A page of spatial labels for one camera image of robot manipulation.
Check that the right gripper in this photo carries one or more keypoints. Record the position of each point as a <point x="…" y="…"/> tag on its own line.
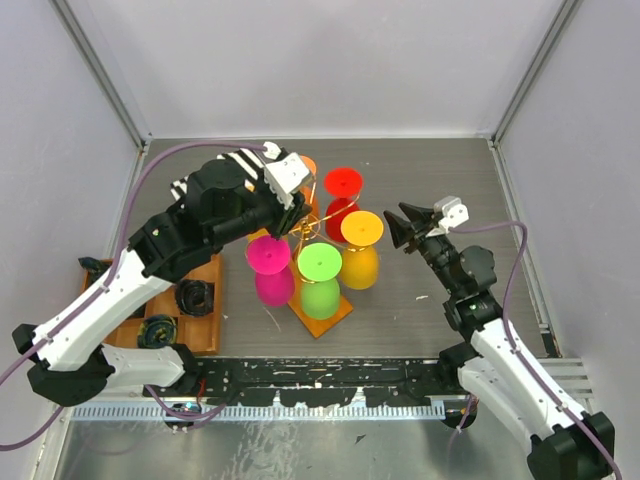
<point x="402" y="230"/>

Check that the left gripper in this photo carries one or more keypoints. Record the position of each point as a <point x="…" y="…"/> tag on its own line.
<point x="291" y="215"/>

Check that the gold wire wine glass rack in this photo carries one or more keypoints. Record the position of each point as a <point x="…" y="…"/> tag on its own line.
<point x="303" y="234"/>

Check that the orange plastic wine glass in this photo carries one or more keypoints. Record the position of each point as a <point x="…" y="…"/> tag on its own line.
<point x="309" y="189"/>

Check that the yellow plastic wine glass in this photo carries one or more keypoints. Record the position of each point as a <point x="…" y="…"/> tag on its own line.
<point x="360" y="261"/>

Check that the red plastic wine glass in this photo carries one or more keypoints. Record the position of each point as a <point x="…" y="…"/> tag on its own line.
<point x="343" y="184"/>

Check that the magenta plastic wine glass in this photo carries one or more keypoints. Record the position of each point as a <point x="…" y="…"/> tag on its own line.
<point x="273" y="279"/>

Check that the green plastic wine glass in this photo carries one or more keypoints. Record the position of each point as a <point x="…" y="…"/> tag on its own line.
<point x="319" y="265"/>

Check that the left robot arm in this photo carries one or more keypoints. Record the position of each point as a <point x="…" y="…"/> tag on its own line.
<point x="228" y="198"/>

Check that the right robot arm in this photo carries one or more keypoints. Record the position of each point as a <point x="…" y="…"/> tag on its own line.
<point x="559" y="437"/>

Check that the black white striped cloth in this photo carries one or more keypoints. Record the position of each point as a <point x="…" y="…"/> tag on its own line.
<point x="248" y="160"/>

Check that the wooden compartment tray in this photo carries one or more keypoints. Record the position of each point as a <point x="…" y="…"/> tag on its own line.
<point x="200" y="333"/>

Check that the rolled blue-yellow tie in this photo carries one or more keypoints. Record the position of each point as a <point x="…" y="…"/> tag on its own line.
<point x="157" y="331"/>

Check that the rolled dark orange-floral tie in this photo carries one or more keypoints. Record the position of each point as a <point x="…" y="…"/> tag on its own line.
<point x="94" y="267"/>

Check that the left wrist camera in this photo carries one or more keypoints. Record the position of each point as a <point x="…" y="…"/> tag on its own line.
<point x="285" y="174"/>

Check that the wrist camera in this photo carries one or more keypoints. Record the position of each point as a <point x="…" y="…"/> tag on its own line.
<point x="453" y="211"/>
<point x="285" y="174"/>

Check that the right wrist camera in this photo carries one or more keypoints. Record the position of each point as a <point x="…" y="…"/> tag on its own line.
<point x="453" y="211"/>

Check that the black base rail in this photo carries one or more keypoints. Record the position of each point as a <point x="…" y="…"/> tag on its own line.
<point x="318" y="382"/>

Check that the white slotted cable duct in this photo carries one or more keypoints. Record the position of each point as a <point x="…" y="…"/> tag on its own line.
<point x="150" y="411"/>

